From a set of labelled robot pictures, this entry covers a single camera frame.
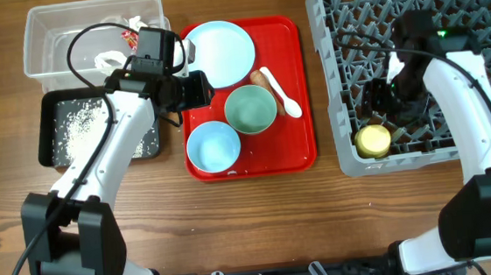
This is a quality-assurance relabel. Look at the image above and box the red snack wrapper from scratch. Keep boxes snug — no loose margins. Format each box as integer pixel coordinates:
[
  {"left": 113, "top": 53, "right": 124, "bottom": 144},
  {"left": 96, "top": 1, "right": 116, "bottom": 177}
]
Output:
[{"left": 121, "top": 30, "right": 138, "bottom": 52}]

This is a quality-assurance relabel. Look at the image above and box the yellow cup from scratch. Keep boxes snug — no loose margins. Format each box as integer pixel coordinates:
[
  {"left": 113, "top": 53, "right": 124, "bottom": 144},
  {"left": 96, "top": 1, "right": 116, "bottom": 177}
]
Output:
[{"left": 354, "top": 124, "right": 391, "bottom": 159}]

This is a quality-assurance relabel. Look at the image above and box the white tissue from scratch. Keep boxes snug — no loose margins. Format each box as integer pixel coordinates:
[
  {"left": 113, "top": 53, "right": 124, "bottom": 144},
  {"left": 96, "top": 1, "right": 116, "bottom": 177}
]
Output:
[{"left": 128, "top": 16, "right": 147, "bottom": 32}]

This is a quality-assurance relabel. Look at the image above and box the pale green bowl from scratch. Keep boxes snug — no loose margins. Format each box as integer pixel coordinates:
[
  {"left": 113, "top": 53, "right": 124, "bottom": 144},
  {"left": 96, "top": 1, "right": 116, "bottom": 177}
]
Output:
[{"left": 224, "top": 84, "right": 277, "bottom": 135}]

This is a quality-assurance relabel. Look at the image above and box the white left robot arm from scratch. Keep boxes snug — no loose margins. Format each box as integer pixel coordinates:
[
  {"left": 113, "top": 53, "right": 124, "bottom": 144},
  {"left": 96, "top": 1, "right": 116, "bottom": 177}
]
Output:
[{"left": 11, "top": 27, "right": 214, "bottom": 275}]

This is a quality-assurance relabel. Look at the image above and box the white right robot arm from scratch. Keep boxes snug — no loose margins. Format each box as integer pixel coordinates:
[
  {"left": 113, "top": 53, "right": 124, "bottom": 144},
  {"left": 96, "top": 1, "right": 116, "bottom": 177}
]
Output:
[{"left": 361, "top": 10, "right": 491, "bottom": 275}]

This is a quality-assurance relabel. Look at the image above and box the grey-blue dishwasher rack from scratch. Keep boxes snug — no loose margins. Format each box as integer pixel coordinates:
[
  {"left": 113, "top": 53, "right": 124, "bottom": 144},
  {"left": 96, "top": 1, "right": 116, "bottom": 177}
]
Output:
[{"left": 305, "top": 0, "right": 491, "bottom": 177}]

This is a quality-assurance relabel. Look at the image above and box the light blue plate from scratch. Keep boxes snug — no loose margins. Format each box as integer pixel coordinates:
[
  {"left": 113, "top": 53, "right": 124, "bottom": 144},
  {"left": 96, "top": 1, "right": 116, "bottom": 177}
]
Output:
[{"left": 185, "top": 21, "right": 256, "bottom": 89}]

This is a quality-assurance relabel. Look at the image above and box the white plastic spoon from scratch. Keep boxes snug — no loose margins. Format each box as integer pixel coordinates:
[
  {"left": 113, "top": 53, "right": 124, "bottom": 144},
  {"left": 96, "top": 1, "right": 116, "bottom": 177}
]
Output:
[{"left": 259, "top": 67, "right": 303, "bottom": 118}]

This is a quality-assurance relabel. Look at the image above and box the clear plastic bin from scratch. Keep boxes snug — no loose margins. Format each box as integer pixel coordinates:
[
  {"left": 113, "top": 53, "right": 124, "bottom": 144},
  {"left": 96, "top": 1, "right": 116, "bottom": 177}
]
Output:
[{"left": 23, "top": 0, "right": 170, "bottom": 93}]

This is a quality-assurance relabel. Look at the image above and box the white rice pile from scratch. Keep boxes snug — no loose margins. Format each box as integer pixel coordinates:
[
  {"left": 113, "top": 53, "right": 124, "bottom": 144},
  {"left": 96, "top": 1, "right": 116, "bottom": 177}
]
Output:
[{"left": 52, "top": 94, "right": 160, "bottom": 166}]

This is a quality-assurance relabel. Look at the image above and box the light blue bowl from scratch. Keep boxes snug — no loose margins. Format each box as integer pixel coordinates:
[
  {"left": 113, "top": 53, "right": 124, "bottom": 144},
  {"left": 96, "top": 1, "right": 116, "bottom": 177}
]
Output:
[{"left": 186, "top": 121, "right": 242, "bottom": 173}]

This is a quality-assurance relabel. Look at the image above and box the black tray bin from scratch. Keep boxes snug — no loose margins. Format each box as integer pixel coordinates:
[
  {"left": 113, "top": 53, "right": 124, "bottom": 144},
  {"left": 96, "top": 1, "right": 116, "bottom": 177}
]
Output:
[{"left": 33, "top": 81, "right": 164, "bottom": 171}]

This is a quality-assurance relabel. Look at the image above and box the orange carrot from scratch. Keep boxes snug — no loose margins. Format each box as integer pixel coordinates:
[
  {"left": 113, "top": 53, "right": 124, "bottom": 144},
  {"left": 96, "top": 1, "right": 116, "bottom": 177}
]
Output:
[{"left": 249, "top": 70, "right": 285, "bottom": 116}]

